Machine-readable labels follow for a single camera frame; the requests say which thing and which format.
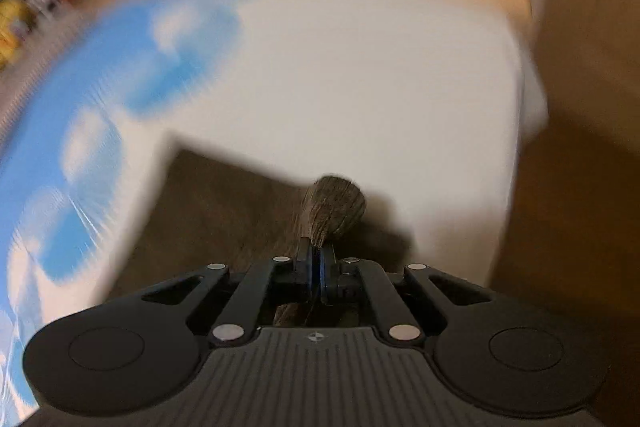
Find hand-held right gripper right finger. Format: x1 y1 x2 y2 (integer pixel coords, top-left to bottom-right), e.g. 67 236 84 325
317 245 496 344

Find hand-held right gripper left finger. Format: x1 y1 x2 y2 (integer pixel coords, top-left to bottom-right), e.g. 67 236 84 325
140 239 317 344

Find dark olive corduroy pants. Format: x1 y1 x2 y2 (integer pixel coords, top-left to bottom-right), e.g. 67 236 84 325
107 134 417 329

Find yellow plush toys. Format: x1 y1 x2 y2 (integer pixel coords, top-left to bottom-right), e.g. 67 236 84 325
0 0 37 68

